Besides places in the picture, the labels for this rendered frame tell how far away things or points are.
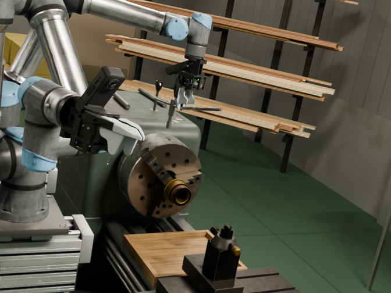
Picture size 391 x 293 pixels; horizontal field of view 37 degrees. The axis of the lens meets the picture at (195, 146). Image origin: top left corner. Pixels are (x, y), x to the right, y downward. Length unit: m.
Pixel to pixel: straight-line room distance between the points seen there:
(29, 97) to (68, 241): 0.56
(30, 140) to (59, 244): 0.48
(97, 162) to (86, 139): 1.21
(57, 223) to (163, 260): 0.59
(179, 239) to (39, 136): 1.12
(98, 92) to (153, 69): 8.26
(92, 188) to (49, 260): 0.70
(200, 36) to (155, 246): 0.78
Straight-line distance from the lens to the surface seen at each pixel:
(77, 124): 1.11
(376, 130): 5.68
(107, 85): 1.09
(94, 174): 2.30
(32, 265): 1.68
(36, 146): 1.25
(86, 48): 8.93
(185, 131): 2.41
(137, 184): 2.20
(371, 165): 5.71
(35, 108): 1.22
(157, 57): 6.09
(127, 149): 1.07
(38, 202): 1.61
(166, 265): 2.06
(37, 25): 1.45
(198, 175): 2.26
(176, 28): 1.95
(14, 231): 1.57
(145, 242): 2.19
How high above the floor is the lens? 1.87
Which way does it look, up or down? 17 degrees down
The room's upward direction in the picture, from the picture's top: 11 degrees clockwise
